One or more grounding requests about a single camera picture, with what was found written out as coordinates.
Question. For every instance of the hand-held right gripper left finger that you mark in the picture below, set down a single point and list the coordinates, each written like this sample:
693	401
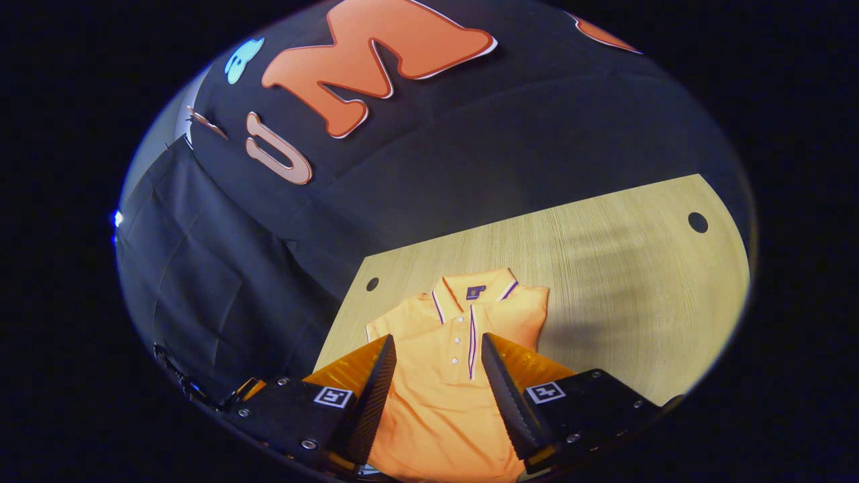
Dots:
372	396

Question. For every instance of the orange polo T-shirt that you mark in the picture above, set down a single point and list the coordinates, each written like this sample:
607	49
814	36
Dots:
436	409

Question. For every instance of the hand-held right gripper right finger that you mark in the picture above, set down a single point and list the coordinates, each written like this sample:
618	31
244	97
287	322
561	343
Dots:
510	396

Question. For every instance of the black backdrop cloth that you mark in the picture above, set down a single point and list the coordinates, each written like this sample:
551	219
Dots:
470	147

